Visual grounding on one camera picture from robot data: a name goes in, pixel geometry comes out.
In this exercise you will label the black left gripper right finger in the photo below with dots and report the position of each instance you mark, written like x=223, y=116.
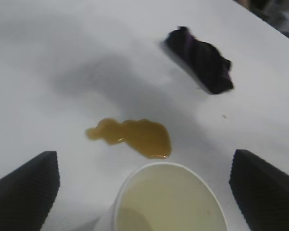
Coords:
x=262, y=192

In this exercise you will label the brown liquid spill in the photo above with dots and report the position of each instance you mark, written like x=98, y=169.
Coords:
x=142, y=138

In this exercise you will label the white paper cup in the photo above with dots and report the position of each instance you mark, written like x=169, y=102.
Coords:
x=168, y=202

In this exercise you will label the dark purple black cloth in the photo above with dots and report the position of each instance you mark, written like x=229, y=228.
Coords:
x=202, y=62

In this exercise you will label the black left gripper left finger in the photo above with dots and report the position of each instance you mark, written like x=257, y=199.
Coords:
x=21, y=192

